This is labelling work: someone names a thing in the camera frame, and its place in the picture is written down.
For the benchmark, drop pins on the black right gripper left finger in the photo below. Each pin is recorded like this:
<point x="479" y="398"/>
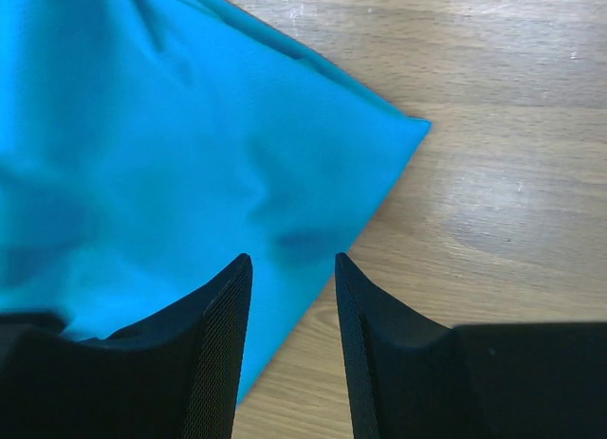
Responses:
<point x="174" y="374"/>

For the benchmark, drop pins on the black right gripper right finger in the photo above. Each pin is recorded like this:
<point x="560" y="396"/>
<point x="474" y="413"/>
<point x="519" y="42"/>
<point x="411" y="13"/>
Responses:
<point x="410" y="377"/>

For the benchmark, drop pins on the teal t-shirt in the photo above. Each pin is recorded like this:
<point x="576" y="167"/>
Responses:
<point x="146" y="143"/>

